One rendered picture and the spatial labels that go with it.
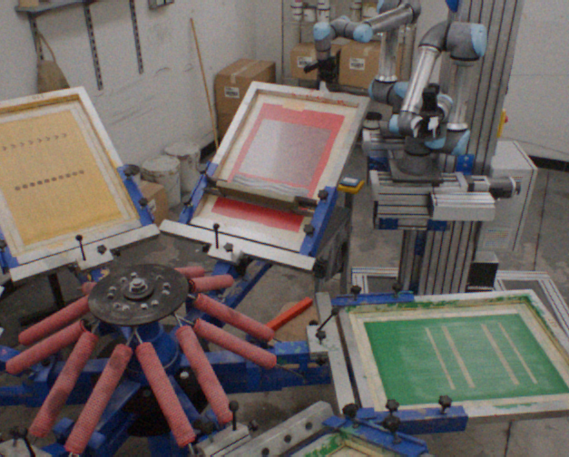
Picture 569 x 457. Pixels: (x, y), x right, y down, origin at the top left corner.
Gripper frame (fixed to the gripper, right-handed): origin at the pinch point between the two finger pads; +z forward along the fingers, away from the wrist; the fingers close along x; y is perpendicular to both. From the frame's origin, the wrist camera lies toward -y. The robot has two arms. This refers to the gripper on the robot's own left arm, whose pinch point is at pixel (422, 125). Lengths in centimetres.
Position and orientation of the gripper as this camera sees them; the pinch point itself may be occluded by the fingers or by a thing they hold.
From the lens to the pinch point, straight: 192.8
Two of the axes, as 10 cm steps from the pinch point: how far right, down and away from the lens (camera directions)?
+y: 1.1, 8.9, 4.5
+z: -4.2, 4.5, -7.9
